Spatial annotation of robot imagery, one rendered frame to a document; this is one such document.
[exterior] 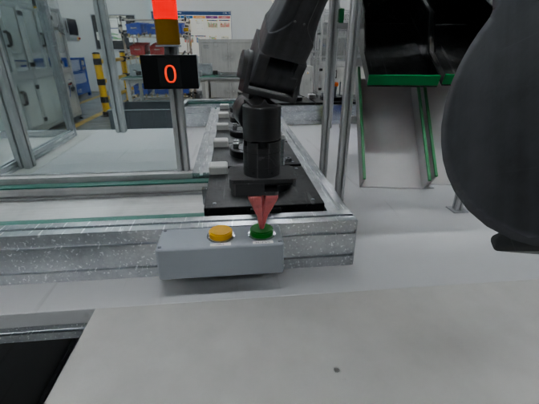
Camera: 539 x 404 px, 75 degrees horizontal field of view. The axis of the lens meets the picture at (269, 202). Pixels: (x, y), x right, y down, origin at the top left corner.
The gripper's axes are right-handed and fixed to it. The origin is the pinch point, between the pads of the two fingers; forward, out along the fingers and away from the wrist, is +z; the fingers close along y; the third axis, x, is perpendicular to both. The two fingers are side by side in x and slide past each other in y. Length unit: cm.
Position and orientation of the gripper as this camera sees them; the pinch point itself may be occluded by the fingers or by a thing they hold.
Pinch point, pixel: (261, 223)
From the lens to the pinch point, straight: 59.5
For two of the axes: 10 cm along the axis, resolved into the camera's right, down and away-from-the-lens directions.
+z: -0.1, 9.1, 4.2
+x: 1.0, 4.2, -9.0
